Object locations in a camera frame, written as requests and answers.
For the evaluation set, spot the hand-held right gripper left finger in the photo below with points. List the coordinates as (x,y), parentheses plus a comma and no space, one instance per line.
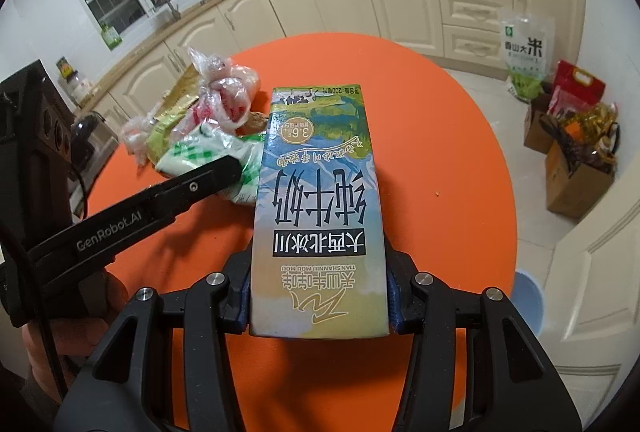
(244,307)

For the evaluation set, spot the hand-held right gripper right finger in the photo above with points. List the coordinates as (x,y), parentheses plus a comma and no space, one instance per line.
(395,307)

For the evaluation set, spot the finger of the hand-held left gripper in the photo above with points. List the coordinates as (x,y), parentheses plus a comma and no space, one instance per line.
(130,222)

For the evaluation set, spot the green white plastic bag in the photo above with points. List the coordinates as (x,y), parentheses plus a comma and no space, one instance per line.
(200,152)

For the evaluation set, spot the blue green milk carton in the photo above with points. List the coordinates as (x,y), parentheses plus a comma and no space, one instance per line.
(320,192)

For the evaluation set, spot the person's left hand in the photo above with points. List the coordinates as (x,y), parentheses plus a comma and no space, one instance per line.
(80,342)

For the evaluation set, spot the black rice cooker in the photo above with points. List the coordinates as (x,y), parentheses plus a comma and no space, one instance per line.
(90,137)

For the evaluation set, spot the glass storage jar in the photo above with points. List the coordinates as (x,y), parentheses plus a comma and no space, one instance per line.
(80,87)

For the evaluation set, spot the small clear crumpled bag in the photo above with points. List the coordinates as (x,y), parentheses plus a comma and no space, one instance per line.
(137,135)

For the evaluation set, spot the yellow label bottle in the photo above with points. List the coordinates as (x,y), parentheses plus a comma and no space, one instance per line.
(65,67)

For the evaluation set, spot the gold foil packet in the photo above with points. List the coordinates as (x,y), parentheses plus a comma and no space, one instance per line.
(175,102)

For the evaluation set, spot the light blue plastic bin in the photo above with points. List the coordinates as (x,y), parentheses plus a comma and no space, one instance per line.
(530,307)

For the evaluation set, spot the green paper package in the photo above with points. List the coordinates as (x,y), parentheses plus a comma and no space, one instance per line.
(111,36)

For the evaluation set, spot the clear red printed plastic bag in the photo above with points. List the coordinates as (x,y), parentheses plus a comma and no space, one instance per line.
(225,92)

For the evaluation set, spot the metal sink faucet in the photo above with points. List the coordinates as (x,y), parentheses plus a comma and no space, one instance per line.
(175,11)

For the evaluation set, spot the white panel door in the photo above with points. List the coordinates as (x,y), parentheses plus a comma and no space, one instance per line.
(595,287)

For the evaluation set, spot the large cardboard box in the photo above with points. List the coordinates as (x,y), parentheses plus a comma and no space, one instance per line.
(570,192)

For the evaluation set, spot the small cardboard box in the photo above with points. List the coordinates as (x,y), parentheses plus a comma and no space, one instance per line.
(536,132)

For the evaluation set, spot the pile of packaged goods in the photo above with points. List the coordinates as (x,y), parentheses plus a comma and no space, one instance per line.
(590,132)

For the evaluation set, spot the green white rice bag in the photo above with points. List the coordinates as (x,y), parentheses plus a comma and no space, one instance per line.
(527,57)

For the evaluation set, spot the red gift box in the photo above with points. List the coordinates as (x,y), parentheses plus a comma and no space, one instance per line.
(577,85)

